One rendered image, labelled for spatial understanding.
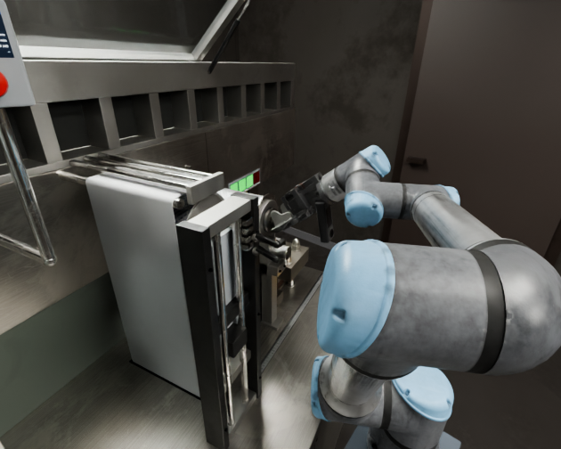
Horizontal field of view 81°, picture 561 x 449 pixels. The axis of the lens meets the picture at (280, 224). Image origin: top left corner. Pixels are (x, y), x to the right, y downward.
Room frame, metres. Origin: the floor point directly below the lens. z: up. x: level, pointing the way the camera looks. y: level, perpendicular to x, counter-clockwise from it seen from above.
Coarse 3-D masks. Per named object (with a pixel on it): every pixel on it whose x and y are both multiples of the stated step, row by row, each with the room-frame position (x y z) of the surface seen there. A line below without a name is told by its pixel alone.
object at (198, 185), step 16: (96, 160) 0.72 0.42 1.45; (112, 160) 0.71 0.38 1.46; (128, 160) 0.73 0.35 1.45; (112, 176) 0.66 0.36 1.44; (128, 176) 0.63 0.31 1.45; (144, 176) 0.61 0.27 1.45; (160, 176) 0.64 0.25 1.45; (176, 176) 0.62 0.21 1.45; (192, 176) 0.61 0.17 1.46; (208, 176) 0.60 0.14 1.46; (176, 192) 0.57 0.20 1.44; (192, 192) 0.55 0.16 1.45; (208, 192) 0.59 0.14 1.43
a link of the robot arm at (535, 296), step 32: (416, 192) 0.61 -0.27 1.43; (448, 192) 0.60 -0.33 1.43; (448, 224) 0.42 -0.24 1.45; (480, 224) 0.40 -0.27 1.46; (512, 256) 0.26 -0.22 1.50; (512, 288) 0.22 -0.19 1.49; (544, 288) 0.22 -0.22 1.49; (512, 320) 0.20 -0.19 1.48; (544, 320) 0.20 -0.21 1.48; (512, 352) 0.19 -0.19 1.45; (544, 352) 0.19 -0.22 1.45
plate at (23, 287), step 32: (224, 128) 1.24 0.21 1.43; (256, 128) 1.45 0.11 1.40; (288, 128) 1.73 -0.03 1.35; (160, 160) 0.95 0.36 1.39; (192, 160) 1.07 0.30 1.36; (224, 160) 1.23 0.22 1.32; (256, 160) 1.44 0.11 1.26; (288, 160) 1.74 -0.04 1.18; (0, 192) 0.58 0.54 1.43; (64, 192) 0.69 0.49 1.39; (0, 224) 0.57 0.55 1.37; (64, 224) 0.67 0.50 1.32; (0, 256) 0.55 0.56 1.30; (64, 256) 0.65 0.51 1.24; (96, 256) 0.71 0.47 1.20; (0, 288) 0.53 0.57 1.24; (32, 288) 0.57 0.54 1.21; (64, 288) 0.63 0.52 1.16; (0, 320) 0.51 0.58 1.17
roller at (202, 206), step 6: (210, 198) 0.65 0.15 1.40; (216, 198) 0.67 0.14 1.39; (198, 204) 0.61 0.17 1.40; (204, 204) 0.63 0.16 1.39; (210, 204) 0.64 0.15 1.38; (216, 204) 0.66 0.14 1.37; (192, 210) 0.60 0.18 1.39; (198, 210) 0.61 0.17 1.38; (204, 210) 0.63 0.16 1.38; (192, 216) 0.59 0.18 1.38
